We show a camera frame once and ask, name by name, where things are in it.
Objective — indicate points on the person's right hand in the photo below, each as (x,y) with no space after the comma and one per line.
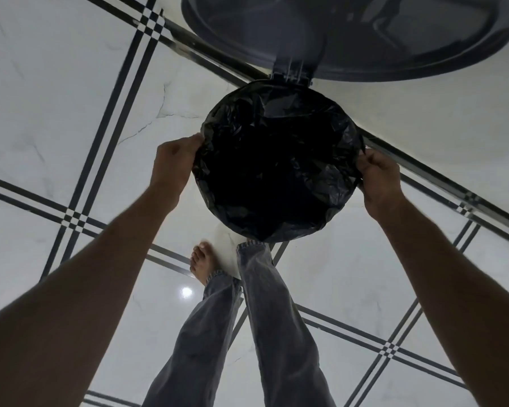
(381,186)

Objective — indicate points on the dark round trash bin lid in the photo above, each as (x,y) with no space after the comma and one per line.
(348,33)

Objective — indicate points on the person's right forearm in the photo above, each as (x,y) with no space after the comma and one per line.
(458,292)

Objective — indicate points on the grey jeans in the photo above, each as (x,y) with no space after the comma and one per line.
(275,330)

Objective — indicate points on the person's left hand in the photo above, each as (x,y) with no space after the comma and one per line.
(172,165)

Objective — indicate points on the black plastic trash bag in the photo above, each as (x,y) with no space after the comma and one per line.
(280,165)

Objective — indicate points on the person's left fingers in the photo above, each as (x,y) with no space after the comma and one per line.
(192,142)

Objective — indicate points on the person's left bare foot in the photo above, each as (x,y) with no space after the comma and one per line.
(203,262)

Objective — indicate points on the person's left forearm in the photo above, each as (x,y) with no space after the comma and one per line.
(80,300)

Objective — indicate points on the person's right fingers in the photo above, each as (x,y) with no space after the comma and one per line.
(364,161)

